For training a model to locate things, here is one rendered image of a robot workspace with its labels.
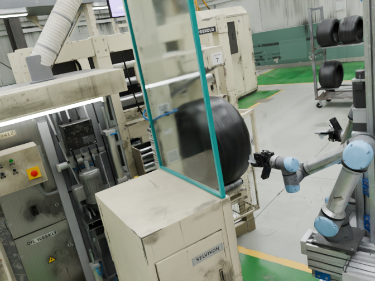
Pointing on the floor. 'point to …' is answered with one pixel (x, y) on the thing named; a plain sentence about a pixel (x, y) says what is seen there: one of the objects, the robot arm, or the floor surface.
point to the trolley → (354, 23)
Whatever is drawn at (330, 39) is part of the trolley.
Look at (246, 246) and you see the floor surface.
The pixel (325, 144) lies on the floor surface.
